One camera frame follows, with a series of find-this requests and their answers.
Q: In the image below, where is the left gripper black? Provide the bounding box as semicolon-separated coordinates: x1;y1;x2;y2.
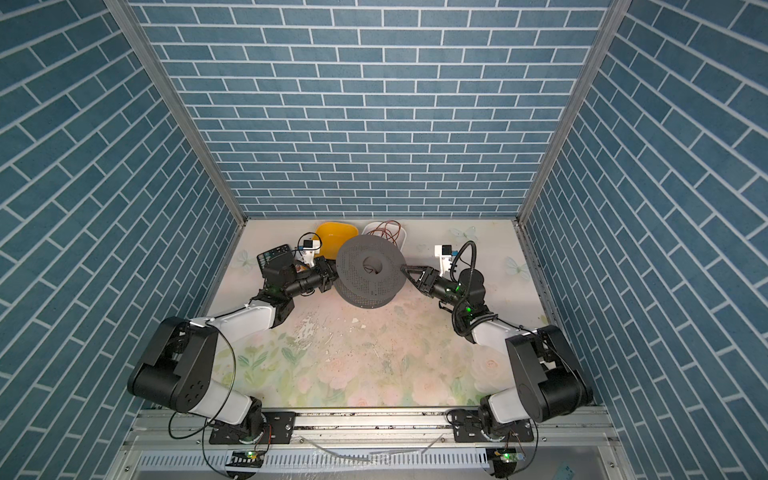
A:
283;258;350;301

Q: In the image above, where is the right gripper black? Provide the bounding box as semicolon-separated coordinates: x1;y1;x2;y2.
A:
404;266;468;314

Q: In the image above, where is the grey perforated cable spool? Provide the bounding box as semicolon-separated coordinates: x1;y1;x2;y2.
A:
334;235;406;309

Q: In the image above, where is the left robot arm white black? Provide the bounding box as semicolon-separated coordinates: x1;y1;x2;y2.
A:
127;253;338;437

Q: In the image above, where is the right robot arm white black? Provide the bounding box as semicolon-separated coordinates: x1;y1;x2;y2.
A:
401;265;594;441

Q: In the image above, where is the yellow plastic tub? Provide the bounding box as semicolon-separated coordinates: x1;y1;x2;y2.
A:
315;222;359;260

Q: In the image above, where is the black calculator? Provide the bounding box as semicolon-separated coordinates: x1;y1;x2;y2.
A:
257;244;291;272

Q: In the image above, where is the white plastic tub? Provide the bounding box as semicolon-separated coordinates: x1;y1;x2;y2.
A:
362;220;407;249

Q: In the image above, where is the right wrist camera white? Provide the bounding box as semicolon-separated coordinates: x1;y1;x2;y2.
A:
434;244;457;278

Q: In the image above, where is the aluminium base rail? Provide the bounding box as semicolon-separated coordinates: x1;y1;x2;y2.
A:
106;407;634;479

